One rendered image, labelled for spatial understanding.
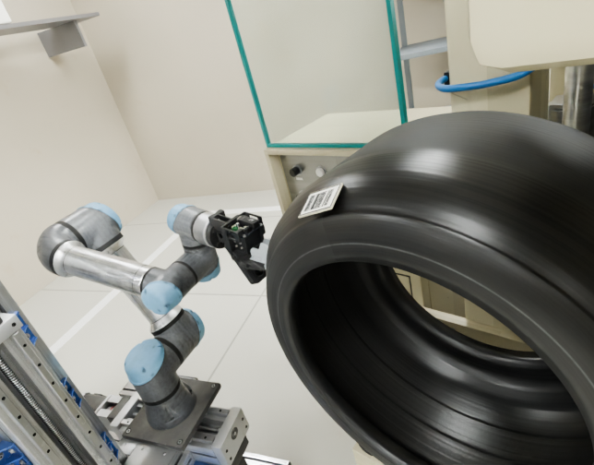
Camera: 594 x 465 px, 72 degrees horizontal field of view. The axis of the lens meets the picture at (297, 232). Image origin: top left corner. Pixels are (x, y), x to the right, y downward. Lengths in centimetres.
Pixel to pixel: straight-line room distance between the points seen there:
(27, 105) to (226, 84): 185
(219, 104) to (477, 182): 424
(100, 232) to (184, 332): 38
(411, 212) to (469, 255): 7
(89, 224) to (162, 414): 57
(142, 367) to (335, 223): 87
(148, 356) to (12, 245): 329
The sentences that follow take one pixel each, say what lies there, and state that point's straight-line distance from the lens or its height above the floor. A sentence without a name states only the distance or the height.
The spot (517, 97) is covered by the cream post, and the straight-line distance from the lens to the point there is 78.
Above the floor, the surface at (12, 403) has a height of 110.
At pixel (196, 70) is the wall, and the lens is 463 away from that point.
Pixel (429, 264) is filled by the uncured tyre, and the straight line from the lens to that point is 44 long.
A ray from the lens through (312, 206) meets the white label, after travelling 51.
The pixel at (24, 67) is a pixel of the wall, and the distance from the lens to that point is 481.
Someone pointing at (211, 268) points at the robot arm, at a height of 117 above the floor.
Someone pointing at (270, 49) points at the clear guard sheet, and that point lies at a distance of 137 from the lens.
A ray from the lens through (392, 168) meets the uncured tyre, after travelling 48.
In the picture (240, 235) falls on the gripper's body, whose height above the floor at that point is 130.
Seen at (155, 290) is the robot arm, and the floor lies 123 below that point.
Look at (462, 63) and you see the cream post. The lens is 79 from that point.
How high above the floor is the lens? 166
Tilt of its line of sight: 27 degrees down
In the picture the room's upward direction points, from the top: 16 degrees counter-clockwise
